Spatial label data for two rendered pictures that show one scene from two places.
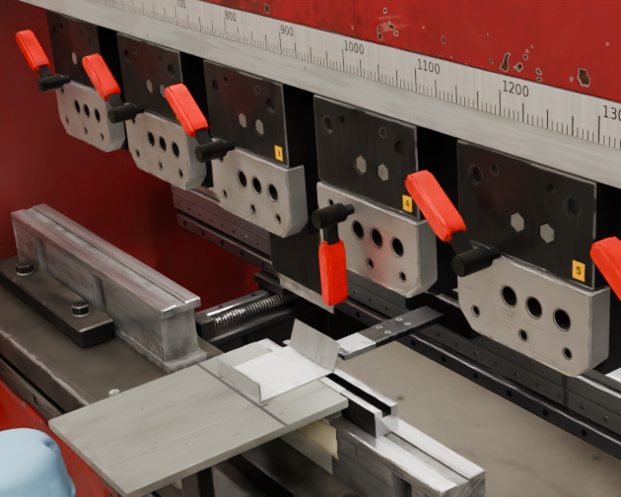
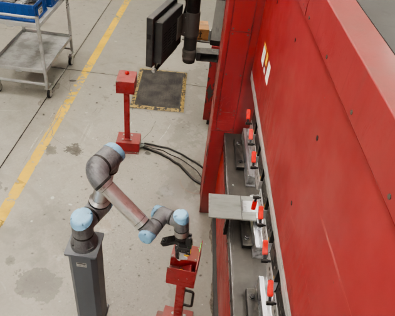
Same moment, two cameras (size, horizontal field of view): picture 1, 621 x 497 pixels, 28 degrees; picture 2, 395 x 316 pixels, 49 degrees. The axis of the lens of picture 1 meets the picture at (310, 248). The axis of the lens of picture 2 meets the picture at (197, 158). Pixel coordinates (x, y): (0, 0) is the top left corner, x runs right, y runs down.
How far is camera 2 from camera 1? 1.29 m
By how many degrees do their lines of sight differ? 31
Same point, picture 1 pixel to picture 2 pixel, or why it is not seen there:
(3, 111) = (251, 106)
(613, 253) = (264, 243)
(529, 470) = not seen: hidden behind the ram
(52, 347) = (231, 165)
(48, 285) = (239, 150)
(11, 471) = (179, 217)
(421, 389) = not seen: hidden behind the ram
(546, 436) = not seen: hidden behind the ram
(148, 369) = (242, 182)
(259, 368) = (248, 204)
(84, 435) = (211, 200)
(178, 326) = (251, 179)
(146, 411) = (224, 201)
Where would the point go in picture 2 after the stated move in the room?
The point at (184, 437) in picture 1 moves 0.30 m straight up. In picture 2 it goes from (225, 210) to (233, 170)
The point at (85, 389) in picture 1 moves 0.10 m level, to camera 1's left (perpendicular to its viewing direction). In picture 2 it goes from (229, 180) to (216, 173)
